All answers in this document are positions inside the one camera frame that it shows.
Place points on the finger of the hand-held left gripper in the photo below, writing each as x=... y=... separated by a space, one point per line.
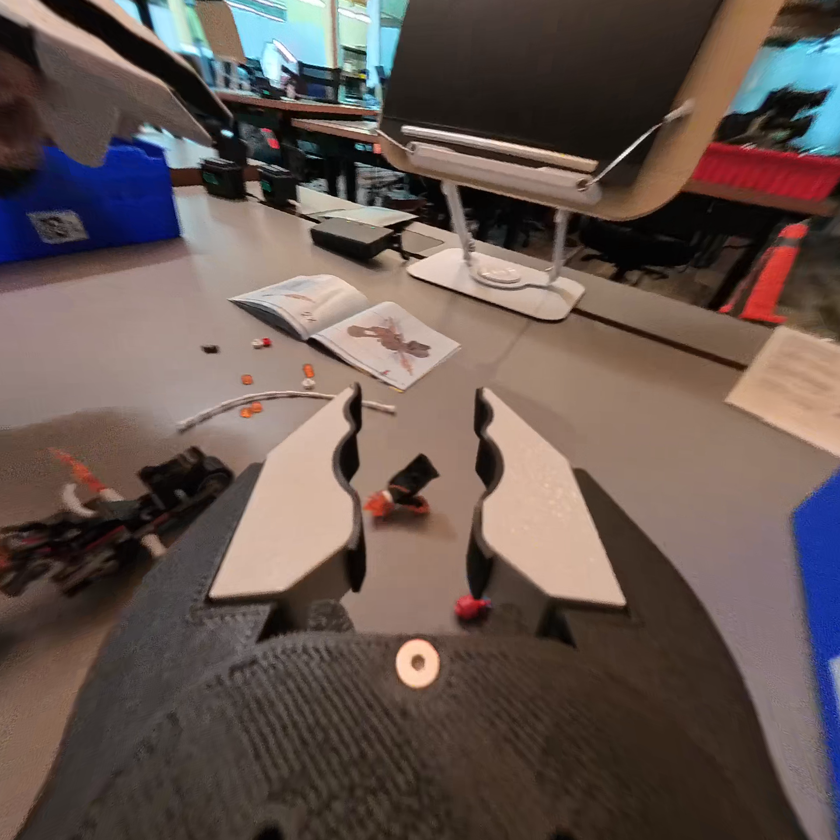
x=111 y=98

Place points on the blue plastic bin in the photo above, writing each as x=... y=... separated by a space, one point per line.
x=118 y=197
x=820 y=590

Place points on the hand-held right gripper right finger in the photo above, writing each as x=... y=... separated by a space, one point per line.
x=551 y=525

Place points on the lego instruction booklet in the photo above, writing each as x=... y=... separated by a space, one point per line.
x=367 y=341

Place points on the white paper sheet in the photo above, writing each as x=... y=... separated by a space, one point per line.
x=794 y=387

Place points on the black flame-footed lego minifigure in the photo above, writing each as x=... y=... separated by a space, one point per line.
x=410 y=479

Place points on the orange lego flame rod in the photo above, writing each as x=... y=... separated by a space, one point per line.
x=79 y=472

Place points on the orange traffic cone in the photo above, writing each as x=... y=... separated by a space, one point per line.
x=774 y=275

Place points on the background office desk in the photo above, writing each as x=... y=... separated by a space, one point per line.
x=308 y=108

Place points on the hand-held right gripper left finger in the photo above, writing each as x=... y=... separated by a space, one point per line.
x=289 y=525

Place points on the black office chair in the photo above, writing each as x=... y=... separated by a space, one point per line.
x=630 y=249

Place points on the black power adapter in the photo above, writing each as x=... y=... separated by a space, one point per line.
x=348 y=235

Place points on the person's left hand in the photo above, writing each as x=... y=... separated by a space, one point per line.
x=19 y=124

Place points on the red table cover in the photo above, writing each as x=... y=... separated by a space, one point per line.
x=754 y=170

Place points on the red and blue lego minifigure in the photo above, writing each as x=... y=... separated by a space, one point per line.
x=469 y=607

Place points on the black battery charger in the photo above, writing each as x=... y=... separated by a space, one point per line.
x=223 y=178
x=277 y=187

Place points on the black lego motorcycle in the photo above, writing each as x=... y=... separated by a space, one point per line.
x=177 y=479

